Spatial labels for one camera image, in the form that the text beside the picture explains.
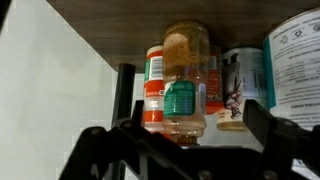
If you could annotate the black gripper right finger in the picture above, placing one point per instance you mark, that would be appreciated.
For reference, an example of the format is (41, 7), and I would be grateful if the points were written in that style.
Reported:
(283, 141)

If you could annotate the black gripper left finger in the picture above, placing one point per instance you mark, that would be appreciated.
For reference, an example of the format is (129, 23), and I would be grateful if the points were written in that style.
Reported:
(149, 156)

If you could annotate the clear white-lid spice bottle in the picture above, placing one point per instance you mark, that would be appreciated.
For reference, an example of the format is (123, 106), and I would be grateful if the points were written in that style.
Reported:
(185, 67)

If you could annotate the red orange spice container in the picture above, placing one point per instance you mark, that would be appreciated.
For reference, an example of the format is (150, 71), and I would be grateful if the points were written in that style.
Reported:
(154, 90)

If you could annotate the dark wooden three-tier shelf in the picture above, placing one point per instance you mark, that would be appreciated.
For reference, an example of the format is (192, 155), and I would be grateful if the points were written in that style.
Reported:
(122, 30)

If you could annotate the illustrated white can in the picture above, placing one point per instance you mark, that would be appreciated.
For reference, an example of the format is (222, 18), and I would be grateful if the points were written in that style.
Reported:
(243, 78)

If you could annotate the white cylindrical can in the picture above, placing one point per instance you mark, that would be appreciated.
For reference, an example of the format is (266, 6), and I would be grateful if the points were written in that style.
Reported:
(292, 61)

